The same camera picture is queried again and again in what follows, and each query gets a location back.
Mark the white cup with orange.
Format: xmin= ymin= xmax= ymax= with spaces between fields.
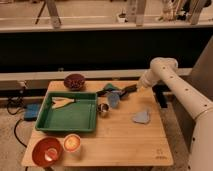
xmin=63 ymin=134 xmax=81 ymax=153

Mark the green plastic tray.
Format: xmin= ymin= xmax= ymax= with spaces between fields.
xmin=35 ymin=91 xmax=97 ymax=132

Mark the black board eraser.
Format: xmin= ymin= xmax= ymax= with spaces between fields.
xmin=122 ymin=84 xmax=137 ymax=94

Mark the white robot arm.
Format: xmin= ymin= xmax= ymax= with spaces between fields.
xmin=137 ymin=57 xmax=213 ymax=171

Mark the blue plastic cup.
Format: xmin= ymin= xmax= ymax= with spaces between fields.
xmin=107 ymin=92 xmax=120 ymax=108

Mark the blue-grey cloth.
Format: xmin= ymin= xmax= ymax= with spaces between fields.
xmin=132 ymin=109 xmax=150 ymax=124

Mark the orange-red bowl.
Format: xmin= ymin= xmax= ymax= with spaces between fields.
xmin=32 ymin=137 xmax=63 ymax=167

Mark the blue box on floor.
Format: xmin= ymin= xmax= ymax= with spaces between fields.
xmin=24 ymin=104 xmax=41 ymax=121

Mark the small clear cup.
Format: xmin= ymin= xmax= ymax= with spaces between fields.
xmin=45 ymin=148 xmax=58 ymax=161

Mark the black floor cable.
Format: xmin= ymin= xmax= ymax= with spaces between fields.
xmin=6 ymin=87 xmax=28 ymax=148

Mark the small metal cup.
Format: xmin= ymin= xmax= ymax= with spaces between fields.
xmin=98 ymin=103 xmax=109 ymax=117

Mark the teal green cloth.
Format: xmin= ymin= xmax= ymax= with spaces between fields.
xmin=104 ymin=83 xmax=119 ymax=92

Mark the dark red bowl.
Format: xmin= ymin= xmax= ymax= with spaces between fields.
xmin=64 ymin=74 xmax=85 ymax=91

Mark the wooden spatula in tray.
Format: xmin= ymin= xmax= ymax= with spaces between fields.
xmin=52 ymin=97 xmax=75 ymax=109

